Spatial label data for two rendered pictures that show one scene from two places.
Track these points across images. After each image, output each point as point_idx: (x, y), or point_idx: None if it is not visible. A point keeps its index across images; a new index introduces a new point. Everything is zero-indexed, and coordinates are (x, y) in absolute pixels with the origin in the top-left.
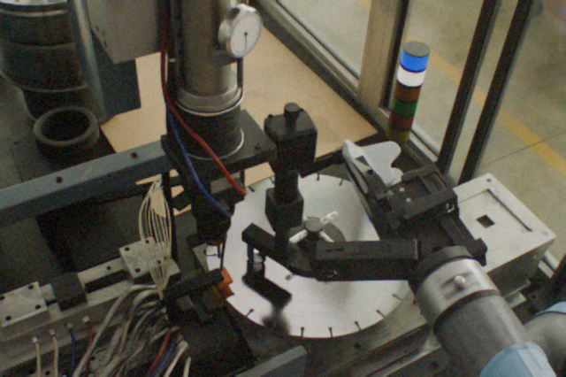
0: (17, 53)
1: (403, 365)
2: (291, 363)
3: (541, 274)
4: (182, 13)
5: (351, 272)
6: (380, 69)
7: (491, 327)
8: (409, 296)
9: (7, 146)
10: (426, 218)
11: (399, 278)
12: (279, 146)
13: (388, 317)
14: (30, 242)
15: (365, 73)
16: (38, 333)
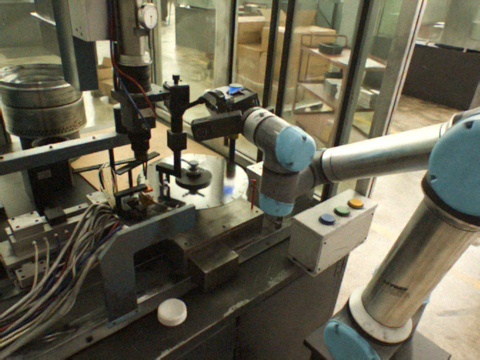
0: (20, 114)
1: (251, 244)
2: (188, 211)
3: (316, 201)
4: (120, 11)
5: (211, 131)
6: None
7: (278, 123)
8: (248, 206)
9: (11, 176)
10: (244, 104)
11: (235, 132)
12: (171, 92)
13: (238, 214)
14: None
15: None
16: (36, 239)
